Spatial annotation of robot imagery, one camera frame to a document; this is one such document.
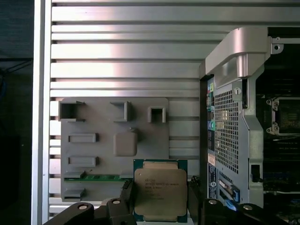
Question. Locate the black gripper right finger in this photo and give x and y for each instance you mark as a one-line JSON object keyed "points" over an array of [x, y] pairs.
{"points": [[195, 192]]}

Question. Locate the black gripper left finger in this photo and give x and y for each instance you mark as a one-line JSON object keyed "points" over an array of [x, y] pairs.
{"points": [[127, 194]]}

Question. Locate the silver green CPU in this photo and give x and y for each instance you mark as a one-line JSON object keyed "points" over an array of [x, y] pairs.
{"points": [[160, 189]]}

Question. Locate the metal CPU socket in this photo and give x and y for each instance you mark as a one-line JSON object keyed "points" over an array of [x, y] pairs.
{"points": [[288, 117]]}

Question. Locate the green RAM stick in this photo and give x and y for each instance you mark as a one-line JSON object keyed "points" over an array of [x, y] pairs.
{"points": [[103, 177]]}

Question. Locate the grey plastic parts rack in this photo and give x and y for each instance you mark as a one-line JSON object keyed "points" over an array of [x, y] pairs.
{"points": [[105, 145]]}

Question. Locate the black open PC case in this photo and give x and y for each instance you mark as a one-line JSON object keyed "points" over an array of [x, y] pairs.
{"points": [[253, 145]]}

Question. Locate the green motherboard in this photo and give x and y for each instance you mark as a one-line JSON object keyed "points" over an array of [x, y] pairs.
{"points": [[291, 208]]}

